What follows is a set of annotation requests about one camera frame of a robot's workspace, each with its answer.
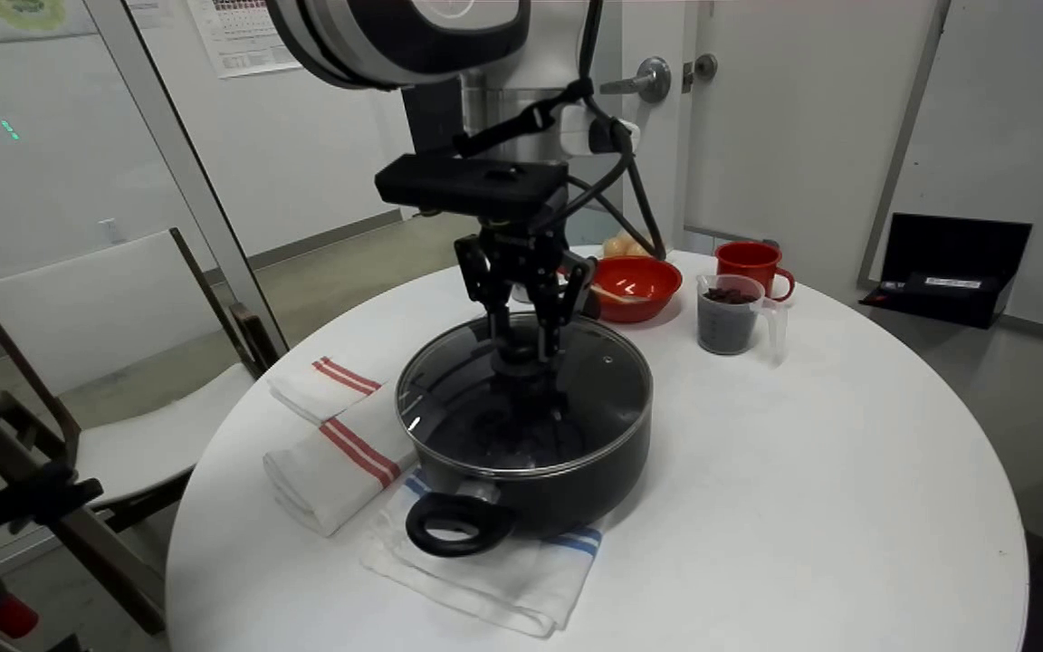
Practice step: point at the white towel red stripes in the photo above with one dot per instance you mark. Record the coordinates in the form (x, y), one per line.
(354, 442)

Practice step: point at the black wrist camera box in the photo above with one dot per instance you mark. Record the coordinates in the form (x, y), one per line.
(473, 185)

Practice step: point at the white folding chair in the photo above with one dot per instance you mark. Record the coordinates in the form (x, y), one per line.
(134, 361)

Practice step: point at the red mug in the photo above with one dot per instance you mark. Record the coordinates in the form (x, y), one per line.
(758, 261)

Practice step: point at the clear measuring cup dark contents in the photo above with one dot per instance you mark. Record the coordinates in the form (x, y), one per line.
(739, 318)

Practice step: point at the glass pot lid black knob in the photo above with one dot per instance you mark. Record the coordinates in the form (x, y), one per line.
(504, 417)

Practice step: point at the red bowl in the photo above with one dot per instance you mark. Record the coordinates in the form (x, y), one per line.
(630, 286)

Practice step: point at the white towel blue stripes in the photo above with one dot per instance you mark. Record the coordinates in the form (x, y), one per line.
(527, 585)

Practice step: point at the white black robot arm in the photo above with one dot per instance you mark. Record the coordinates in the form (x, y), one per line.
(507, 94)

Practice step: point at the black open case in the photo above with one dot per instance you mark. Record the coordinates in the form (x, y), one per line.
(953, 269)

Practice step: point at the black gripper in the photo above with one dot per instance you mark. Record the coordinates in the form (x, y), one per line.
(507, 256)

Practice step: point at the white door with handle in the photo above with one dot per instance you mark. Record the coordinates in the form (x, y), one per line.
(782, 120)

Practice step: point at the black cooking pot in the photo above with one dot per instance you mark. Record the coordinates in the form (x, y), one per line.
(470, 511)

